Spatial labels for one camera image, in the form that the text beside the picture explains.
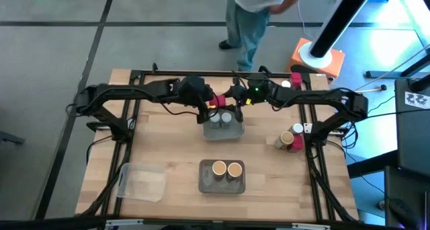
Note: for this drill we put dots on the dark grey plastic bin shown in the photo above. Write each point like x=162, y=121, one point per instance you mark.
x=215, y=187

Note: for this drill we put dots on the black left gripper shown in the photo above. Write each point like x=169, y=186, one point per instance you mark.
x=193, y=90

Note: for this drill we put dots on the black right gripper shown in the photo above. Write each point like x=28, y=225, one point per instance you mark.
x=258, y=93

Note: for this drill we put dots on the wooden stick black knob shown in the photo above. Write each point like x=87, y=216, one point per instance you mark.
x=383, y=87

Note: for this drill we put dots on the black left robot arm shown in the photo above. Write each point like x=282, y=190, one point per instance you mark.
x=134, y=90

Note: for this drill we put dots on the white corner bracket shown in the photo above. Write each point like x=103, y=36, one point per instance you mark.
x=308, y=127

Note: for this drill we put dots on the black aluminium table frame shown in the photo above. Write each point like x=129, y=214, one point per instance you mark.
x=151, y=72

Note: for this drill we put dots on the black desk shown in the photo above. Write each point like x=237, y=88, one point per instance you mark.
x=406, y=196

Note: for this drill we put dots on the gold lid spice jar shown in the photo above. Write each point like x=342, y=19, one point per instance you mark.
x=285, y=138

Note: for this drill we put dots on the orange box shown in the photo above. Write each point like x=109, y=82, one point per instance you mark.
x=336, y=63

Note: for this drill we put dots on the white printed sticker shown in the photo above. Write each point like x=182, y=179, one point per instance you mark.
x=416, y=100

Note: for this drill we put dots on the grey chair leg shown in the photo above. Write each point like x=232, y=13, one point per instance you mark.
x=11, y=138

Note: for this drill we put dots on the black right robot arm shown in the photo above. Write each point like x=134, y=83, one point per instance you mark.
x=319, y=95

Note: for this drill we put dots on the black and white column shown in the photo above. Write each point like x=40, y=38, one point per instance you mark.
x=339, y=18

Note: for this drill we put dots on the black table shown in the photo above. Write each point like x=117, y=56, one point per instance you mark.
x=413, y=139

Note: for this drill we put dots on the clear plastic bin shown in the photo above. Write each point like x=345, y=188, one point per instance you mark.
x=141, y=183

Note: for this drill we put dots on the black crossbeam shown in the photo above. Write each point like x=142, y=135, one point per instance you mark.
x=50, y=223

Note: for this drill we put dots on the silver corner bracket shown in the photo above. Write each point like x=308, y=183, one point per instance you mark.
x=131, y=123

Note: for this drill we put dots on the person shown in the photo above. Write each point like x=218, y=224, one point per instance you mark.
x=248, y=21

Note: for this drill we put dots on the black stand base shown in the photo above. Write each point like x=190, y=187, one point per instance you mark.
x=383, y=74

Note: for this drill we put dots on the light grey plastic bin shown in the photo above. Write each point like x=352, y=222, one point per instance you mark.
x=225, y=134

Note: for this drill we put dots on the brown paper cup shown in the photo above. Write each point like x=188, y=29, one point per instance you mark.
x=234, y=170
x=219, y=168

